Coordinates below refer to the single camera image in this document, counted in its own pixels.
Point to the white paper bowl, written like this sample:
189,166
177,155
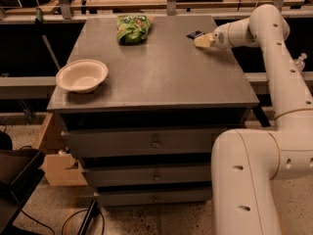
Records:
82,76

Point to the grey top drawer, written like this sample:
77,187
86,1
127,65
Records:
100,143

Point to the green chip bag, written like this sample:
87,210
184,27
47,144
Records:
133,29

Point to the grey middle drawer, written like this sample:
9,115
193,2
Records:
146,174

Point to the clear sanitizer bottle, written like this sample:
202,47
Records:
300,61

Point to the grey drawer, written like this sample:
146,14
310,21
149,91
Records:
146,174
154,197
100,143

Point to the grey drawer cabinet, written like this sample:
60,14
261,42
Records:
163,83

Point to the wooden crate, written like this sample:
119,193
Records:
61,169

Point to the dark blue rxbar wrapper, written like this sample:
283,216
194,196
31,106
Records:
195,34

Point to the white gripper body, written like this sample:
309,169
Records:
219,38

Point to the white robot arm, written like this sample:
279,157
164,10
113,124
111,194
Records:
244,161

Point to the black tray stand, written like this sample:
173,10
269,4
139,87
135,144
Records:
20,173

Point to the grey bottom drawer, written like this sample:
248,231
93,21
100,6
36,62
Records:
154,197

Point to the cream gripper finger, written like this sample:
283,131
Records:
207,37
203,42

